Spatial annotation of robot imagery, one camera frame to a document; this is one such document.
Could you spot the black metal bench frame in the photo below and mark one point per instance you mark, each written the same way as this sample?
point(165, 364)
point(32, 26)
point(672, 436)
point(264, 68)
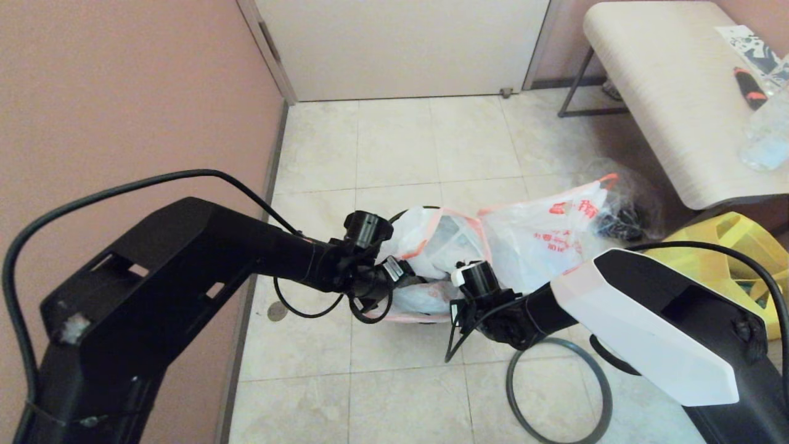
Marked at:
point(592, 111)

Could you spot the used trash bag red print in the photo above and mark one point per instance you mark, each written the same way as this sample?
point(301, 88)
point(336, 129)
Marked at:
point(542, 234)

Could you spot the white door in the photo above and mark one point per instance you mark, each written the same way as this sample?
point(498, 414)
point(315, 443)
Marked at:
point(400, 49)

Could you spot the left wrist camera unit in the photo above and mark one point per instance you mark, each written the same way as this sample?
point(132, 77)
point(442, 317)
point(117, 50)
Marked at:
point(367, 229)

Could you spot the black orange tool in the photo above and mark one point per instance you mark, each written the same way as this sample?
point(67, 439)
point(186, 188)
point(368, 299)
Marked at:
point(752, 89)

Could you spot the clear bag with dark items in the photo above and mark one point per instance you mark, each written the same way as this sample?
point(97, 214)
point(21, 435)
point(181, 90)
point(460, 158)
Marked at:
point(635, 216)

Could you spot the right wrist camera unit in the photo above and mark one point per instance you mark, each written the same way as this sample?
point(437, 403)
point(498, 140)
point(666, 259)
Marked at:
point(478, 280)

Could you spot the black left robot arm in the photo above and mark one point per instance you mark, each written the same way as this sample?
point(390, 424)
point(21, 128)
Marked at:
point(172, 271)

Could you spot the yellow tote bag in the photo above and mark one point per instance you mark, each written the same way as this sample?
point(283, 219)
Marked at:
point(733, 231)

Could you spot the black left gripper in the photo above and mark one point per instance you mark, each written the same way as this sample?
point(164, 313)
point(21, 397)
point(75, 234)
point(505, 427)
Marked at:
point(370, 280)

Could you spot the clear plastic bottle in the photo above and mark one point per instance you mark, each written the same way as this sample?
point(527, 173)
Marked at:
point(767, 142)

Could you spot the white plastic bag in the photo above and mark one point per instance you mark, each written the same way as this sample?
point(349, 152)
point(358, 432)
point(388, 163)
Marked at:
point(419, 246)

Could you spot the grey patterned shoe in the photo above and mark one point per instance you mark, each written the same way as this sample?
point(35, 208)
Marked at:
point(612, 89)

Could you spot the black trash bin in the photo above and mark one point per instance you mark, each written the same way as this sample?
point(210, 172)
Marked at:
point(399, 215)

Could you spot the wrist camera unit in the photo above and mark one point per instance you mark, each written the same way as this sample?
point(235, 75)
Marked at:
point(478, 280)
point(367, 229)

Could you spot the black white printed paper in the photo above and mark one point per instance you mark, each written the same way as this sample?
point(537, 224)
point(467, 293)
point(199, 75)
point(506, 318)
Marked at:
point(746, 44)

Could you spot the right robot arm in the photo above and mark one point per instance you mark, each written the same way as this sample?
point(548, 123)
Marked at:
point(647, 320)

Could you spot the dark wall baseboard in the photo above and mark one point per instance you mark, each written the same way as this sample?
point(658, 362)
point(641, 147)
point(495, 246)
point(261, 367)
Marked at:
point(555, 82)
point(274, 154)

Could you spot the small round grey floor disc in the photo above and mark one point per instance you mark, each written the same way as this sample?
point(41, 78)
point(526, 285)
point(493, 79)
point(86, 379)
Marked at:
point(277, 311)

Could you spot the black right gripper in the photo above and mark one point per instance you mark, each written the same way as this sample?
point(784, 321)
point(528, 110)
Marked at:
point(493, 317)

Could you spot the light wood-grain bench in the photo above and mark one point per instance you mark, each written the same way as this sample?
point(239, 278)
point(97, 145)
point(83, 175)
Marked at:
point(666, 80)

